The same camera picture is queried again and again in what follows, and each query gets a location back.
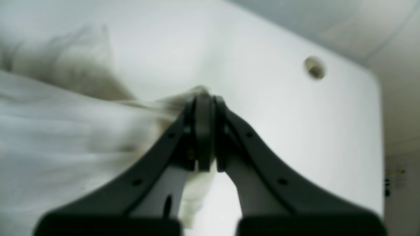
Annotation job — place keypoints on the white t-shirt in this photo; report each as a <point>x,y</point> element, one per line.
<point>68,124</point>

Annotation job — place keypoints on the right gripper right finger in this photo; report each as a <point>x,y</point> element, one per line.
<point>275,200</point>

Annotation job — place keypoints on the right table cable grommet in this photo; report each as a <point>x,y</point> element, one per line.
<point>315,67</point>

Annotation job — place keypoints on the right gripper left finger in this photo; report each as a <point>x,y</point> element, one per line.
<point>145,199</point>

